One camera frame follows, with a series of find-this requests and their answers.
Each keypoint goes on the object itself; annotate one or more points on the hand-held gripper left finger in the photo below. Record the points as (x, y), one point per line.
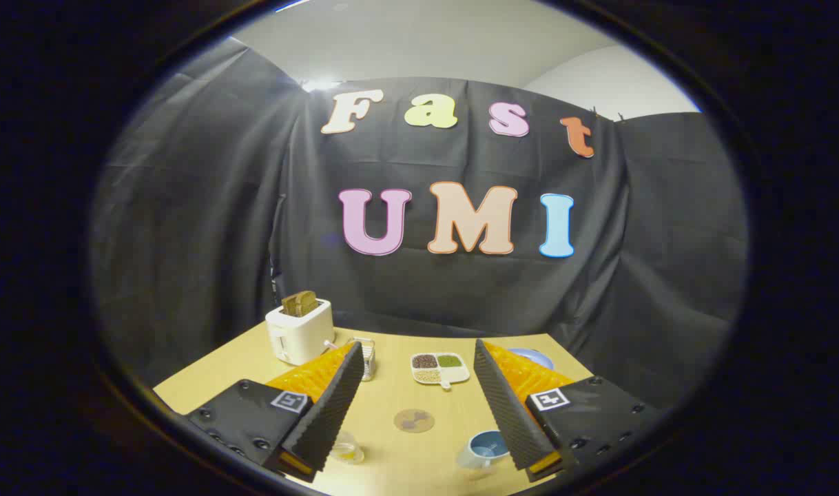
(330, 406)

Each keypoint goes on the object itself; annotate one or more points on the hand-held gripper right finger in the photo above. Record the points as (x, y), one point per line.
(505, 406)

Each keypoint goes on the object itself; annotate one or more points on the blue and white cup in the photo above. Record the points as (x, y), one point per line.
(485, 449)

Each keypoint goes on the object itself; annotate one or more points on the clear juice bottle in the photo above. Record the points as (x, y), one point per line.
(347, 451)

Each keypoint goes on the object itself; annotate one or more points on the round brown coaster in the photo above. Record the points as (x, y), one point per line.
(414, 420)

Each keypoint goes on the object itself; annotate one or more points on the blue plate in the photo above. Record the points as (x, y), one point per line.
(534, 357)

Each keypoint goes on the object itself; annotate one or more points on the wooden table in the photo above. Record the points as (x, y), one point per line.
(392, 389)

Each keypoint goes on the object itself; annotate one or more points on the white toaster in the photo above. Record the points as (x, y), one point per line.
(299, 337)

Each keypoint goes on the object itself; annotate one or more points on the white divided dish with grains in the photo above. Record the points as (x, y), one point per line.
(440, 368)

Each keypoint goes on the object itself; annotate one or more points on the brown bread slice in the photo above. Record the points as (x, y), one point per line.
(299, 303)

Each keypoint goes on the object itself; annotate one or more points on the black backdrop cloth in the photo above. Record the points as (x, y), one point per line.
(220, 207)

